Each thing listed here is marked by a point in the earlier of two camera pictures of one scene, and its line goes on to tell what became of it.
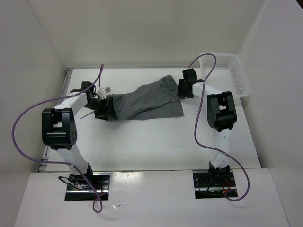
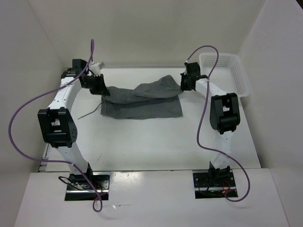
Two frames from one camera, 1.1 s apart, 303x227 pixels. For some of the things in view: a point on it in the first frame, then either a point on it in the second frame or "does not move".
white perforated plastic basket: x=227 y=75 does not move
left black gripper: x=105 y=111 -> x=101 y=88
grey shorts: x=156 y=99 does not move
